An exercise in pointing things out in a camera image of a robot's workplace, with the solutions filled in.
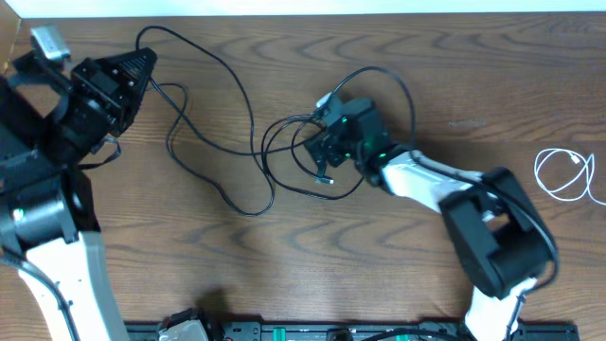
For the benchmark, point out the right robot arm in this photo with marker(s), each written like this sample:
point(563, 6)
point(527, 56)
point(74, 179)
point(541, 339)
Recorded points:
point(501, 241)

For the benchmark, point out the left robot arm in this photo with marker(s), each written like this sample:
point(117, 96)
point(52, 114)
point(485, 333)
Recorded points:
point(50, 121)

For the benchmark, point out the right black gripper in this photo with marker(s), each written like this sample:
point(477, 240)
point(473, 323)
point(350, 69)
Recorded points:
point(313, 146)

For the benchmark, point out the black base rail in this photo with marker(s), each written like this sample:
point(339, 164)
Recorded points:
point(255, 328)

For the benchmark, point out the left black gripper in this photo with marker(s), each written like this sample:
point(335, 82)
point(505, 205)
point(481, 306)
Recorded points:
point(106, 75)

